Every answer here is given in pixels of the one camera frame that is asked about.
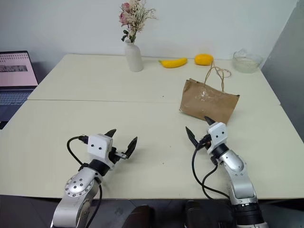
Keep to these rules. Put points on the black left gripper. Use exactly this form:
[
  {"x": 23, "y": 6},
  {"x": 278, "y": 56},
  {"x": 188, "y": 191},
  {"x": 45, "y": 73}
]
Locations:
[{"x": 113, "y": 158}]

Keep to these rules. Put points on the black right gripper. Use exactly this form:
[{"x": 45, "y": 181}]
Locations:
[{"x": 205, "y": 140}]

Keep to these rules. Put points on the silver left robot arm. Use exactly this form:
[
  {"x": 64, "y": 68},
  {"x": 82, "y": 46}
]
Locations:
[{"x": 78, "y": 184}]

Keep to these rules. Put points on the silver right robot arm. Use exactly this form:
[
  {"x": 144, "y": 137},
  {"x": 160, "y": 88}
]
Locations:
[{"x": 240, "y": 180}]

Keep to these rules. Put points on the yellow mango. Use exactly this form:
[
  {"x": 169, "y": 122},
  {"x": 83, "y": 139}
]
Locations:
[{"x": 203, "y": 59}]

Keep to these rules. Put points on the yellow banana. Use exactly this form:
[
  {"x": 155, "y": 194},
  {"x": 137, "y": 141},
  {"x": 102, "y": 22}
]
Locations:
[{"x": 173, "y": 63}]

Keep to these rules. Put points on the clear glass bowl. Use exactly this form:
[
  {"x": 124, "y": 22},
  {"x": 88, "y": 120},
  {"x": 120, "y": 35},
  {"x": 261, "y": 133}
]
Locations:
[{"x": 247, "y": 63}]

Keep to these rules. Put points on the white ceramic vase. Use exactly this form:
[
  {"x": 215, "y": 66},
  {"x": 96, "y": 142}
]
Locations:
[{"x": 134, "y": 58}]

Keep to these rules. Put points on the dried flower bouquet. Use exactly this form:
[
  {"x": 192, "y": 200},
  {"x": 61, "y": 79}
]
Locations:
[{"x": 136, "y": 19}]

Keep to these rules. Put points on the open grey laptop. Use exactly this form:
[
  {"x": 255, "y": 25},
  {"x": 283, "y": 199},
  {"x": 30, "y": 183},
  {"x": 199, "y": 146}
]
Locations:
[{"x": 16, "y": 71}]

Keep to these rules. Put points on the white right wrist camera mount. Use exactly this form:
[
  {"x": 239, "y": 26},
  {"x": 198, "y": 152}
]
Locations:
[{"x": 218, "y": 134}]

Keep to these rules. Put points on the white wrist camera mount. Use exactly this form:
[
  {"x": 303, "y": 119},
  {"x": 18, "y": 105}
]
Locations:
[
  {"x": 218, "y": 134},
  {"x": 97, "y": 146}
]

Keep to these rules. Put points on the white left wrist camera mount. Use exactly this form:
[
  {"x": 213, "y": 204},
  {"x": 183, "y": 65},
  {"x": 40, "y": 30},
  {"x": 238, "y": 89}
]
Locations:
[{"x": 97, "y": 146}]

